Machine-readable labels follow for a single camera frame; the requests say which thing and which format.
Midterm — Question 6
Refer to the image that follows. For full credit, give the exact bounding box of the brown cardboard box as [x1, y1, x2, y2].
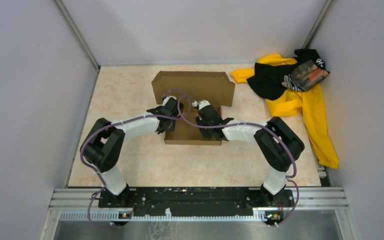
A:
[151, 71, 235, 146]

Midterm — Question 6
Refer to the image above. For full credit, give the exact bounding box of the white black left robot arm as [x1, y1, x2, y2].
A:
[79, 95, 184, 207]

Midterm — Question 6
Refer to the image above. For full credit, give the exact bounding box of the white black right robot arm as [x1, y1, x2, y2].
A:
[192, 100, 305, 206]

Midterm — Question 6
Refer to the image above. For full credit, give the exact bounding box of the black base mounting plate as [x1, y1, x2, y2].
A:
[98, 187, 295, 217]

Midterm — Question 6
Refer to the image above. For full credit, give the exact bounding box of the black printed garment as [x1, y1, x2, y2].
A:
[246, 49, 330, 101]

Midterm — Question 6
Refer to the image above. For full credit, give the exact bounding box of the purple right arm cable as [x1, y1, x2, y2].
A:
[177, 96, 300, 228]

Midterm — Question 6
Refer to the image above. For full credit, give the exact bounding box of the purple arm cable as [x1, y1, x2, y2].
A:
[177, 96, 300, 228]
[79, 88, 195, 231]

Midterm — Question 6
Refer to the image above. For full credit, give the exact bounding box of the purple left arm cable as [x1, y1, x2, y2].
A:
[79, 88, 195, 231]

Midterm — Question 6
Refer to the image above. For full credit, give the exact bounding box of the aluminium frame rail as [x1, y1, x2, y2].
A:
[49, 187, 349, 222]

